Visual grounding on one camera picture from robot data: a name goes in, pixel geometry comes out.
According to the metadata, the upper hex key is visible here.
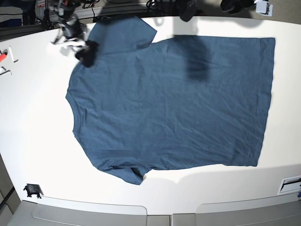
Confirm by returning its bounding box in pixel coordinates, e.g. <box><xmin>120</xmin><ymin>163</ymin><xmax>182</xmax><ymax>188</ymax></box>
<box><xmin>8</xmin><ymin>46</ymin><xmax>18</xmax><ymax>63</ymax></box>

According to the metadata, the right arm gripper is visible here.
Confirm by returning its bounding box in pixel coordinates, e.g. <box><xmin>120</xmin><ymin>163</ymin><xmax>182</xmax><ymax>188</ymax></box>
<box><xmin>56</xmin><ymin>14</ymin><xmax>98</xmax><ymax>68</ymax></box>

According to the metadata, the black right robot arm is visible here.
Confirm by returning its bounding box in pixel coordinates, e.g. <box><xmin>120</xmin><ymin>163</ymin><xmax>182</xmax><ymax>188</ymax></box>
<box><xmin>48</xmin><ymin>0</ymin><xmax>98</xmax><ymax>67</ymax></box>

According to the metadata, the red handled tool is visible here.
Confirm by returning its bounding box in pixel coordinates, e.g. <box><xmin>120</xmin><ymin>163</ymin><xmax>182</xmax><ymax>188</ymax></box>
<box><xmin>0</xmin><ymin>49</ymin><xmax>8</xmax><ymax>62</ymax></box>

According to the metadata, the black table clip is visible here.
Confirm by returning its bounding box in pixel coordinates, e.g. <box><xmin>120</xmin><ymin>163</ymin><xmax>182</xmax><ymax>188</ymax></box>
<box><xmin>23</xmin><ymin>184</ymin><xmax>44</xmax><ymax>199</ymax></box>

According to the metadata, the blue T-shirt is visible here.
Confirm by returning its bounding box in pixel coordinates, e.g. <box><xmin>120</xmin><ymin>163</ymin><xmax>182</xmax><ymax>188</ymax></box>
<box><xmin>66</xmin><ymin>16</ymin><xmax>276</xmax><ymax>185</ymax></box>

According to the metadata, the right grey chair back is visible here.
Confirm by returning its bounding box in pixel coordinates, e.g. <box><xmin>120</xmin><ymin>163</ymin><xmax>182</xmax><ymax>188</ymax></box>
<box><xmin>171</xmin><ymin>193</ymin><xmax>301</xmax><ymax>226</ymax></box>

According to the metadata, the grey chair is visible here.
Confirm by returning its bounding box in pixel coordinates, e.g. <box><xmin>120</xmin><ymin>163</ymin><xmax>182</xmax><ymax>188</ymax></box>
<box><xmin>9</xmin><ymin>200</ymin><xmax>170</xmax><ymax>226</ymax></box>
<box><xmin>171</xmin><ymin>193</ymin><xmax>301</xmax><ymax>226</ymax></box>

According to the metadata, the left grey chair back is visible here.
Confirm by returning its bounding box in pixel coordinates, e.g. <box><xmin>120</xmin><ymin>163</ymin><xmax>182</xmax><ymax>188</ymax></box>
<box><xmin>9</xmin><ymin>200</ymin><xmax>170</xmax><ymax>226</ymax></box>

